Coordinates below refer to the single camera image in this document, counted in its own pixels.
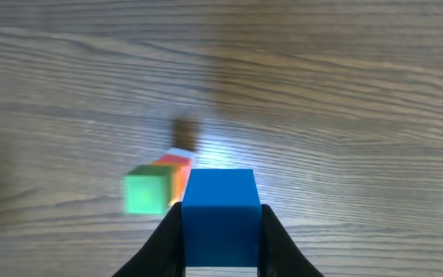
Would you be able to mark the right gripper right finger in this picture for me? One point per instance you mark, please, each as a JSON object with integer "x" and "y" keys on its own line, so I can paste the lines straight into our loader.
{"x": 279, "y": 250}

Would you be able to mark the orange cube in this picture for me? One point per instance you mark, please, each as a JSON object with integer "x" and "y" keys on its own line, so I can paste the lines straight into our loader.
{"x": 178, "y": 181}

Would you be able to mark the white cube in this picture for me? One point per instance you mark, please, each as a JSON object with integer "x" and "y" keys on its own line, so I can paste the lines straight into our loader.
{"x": 183, "y": 152}

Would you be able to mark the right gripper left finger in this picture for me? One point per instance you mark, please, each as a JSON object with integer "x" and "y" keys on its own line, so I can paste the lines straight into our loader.
{"x": 164, "y": 246}

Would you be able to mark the blue cube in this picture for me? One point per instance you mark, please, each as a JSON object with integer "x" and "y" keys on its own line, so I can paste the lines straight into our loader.
{"x": 221, "y": 219}

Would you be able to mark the green cube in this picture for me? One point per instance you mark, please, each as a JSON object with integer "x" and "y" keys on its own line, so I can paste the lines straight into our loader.
{"x": 146, "y": 192}

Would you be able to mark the red cube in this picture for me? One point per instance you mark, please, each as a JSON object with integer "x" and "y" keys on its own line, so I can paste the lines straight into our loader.
{"x": 175, "y": 159}

